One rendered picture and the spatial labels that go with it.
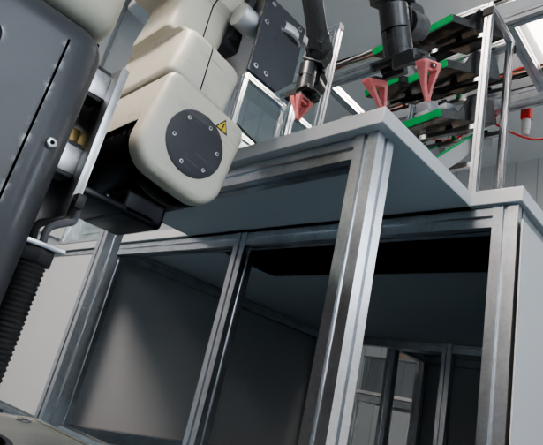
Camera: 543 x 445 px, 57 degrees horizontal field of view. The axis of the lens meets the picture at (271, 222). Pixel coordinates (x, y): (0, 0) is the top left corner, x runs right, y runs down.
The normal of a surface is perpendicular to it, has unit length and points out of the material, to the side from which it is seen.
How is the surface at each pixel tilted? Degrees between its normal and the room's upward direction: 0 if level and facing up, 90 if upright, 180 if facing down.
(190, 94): 90
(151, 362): 90
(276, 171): 90
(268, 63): 90
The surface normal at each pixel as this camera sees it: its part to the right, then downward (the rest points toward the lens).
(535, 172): -0.67, -0.39
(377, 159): 0.71, -0.09
